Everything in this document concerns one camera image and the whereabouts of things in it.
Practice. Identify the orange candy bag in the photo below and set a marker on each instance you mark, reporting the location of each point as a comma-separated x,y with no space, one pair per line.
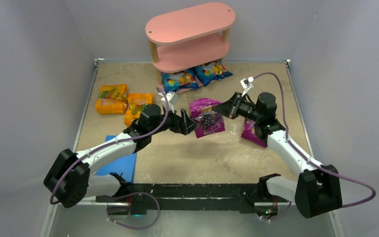
136,103
112,99

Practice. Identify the pink three-tier shelf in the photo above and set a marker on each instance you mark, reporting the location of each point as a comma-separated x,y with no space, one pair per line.
189,37

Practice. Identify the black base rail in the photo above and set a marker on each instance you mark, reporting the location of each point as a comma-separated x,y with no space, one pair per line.
244,198

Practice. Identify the blue candy bag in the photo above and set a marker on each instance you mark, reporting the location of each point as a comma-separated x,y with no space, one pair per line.
208,72
184,79

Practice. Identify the orange candy bag far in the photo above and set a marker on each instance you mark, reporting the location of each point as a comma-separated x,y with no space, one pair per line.
112,99

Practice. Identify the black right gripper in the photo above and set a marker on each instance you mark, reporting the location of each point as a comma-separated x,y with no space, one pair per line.
236,105

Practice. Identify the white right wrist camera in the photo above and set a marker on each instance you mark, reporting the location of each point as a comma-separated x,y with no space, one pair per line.
247,84

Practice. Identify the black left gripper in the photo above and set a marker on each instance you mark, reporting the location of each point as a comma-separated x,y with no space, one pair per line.
182,122

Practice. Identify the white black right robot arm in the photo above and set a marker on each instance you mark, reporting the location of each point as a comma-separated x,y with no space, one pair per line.
317,189

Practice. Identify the blue foam pad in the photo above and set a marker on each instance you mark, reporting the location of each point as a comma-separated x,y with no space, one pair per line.
124,165

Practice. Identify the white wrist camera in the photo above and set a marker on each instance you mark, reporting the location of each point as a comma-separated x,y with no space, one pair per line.
247,84
168,100

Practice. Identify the purple candy bag front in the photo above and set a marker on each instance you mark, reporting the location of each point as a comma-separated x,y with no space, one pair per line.
209,122

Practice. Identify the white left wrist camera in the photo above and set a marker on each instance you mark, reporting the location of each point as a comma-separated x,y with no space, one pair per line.
168,100

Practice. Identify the purple candy bag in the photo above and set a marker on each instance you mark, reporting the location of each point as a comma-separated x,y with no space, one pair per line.
209,122
248,133

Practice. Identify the orange candy bag near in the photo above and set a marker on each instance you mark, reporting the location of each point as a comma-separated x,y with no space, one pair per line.
136,103

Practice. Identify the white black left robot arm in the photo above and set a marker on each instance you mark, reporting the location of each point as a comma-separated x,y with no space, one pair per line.
72,176

